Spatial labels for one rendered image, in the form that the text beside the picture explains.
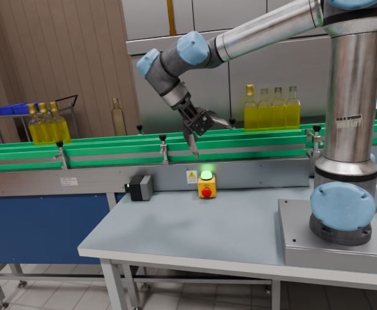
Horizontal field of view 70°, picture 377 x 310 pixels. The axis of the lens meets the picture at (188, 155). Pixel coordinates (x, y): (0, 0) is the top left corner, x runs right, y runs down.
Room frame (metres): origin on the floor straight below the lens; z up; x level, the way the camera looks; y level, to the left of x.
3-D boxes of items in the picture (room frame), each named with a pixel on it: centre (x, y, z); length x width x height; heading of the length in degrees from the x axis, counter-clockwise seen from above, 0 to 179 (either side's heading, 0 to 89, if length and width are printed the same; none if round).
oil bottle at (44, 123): (1.31, 0.67, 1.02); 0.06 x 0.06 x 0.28; 81
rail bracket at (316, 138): (1.00, -0.50, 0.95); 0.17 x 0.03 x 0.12; 171
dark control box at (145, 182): (1.04, 0.21, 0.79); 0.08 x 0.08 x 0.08; 81
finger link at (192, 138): (0.82, -0.02, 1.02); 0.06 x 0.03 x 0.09; 13
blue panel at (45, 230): (1.21, 0.35, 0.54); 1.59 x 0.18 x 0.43; 81
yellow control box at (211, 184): (1.00, -0.07, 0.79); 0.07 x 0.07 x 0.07; 81
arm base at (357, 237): (0.63, -0.40, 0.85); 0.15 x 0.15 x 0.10
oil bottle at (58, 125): (1.30, 0.61, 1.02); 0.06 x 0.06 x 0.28; 81
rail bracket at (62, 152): (1.12, 0.55, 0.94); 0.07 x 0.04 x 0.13; 171
